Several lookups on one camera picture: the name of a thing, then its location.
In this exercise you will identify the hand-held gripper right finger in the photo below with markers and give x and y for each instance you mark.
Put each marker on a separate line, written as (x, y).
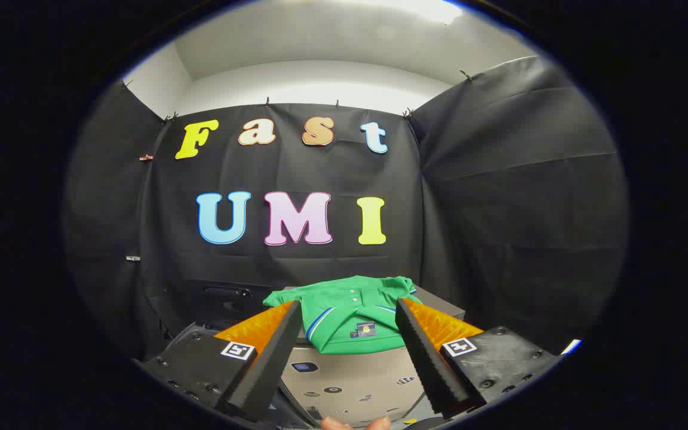
(430, 364)

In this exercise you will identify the dark washing machine lid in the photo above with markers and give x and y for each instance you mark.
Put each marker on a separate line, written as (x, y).
(224, 304)

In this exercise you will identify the green polo shirt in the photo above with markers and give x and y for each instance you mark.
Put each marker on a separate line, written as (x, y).
(350, 310)

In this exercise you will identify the black backdrop cloth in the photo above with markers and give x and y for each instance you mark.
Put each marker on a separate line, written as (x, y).
(296, 263)

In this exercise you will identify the grey cabinet with dark top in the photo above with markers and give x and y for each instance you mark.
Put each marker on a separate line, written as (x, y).
(356, 376)

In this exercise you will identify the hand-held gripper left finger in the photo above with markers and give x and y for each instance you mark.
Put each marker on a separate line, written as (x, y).
(269, 370)

